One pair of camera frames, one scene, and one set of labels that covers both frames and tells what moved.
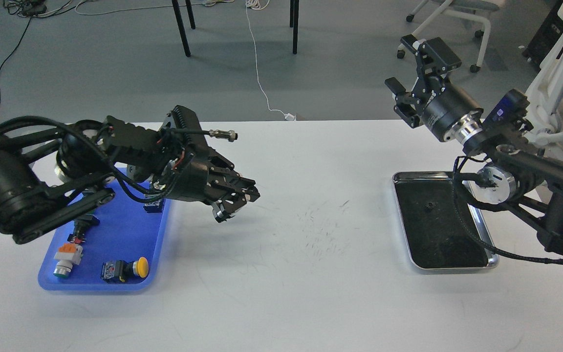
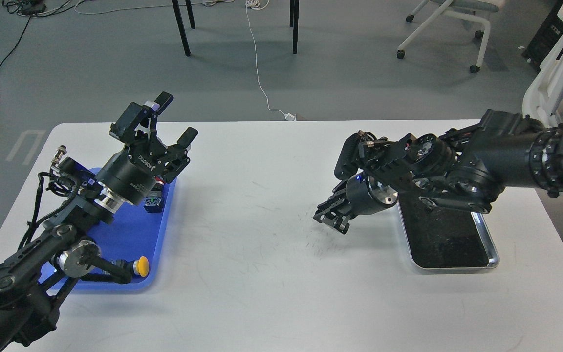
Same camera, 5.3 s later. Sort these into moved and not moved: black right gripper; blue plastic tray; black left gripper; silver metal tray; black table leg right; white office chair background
Moved: black left gripper; black right gripper
Not moved: blue plastic tray; white office chair background; black table leg right; silver metal tray
